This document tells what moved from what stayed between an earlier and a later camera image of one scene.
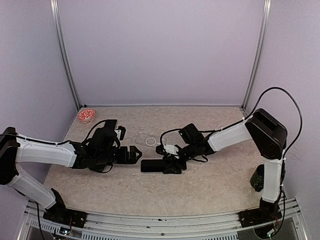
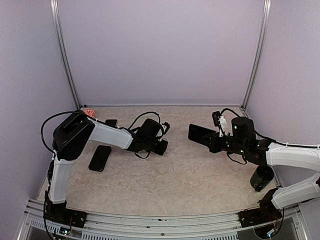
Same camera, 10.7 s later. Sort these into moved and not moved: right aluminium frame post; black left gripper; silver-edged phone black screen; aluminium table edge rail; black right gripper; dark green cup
Moved: black right gripper; silver-edged phone black screen; black left gripper
Not moved: aluminium table edge rail; dark green cup; right aluminium frame post
